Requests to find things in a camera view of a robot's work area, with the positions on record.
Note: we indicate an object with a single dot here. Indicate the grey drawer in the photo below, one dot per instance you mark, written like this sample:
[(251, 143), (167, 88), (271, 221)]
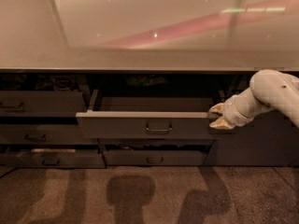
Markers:
[(41, 103), (63, 160), (154, 157), (147, 118), (156, 142), (21, 134)]

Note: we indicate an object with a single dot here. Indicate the dark items in left drawer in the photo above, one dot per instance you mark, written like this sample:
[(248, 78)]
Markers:
[(37, 82)]

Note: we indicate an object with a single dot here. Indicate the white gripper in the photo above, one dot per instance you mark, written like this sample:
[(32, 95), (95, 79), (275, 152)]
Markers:
[(231, 112)]

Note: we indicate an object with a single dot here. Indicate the white object in bottom drawer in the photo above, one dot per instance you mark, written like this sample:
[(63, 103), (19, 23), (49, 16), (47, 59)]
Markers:
[(52, 150)]

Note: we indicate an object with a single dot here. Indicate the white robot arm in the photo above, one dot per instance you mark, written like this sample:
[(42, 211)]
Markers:
[(268, 90)]

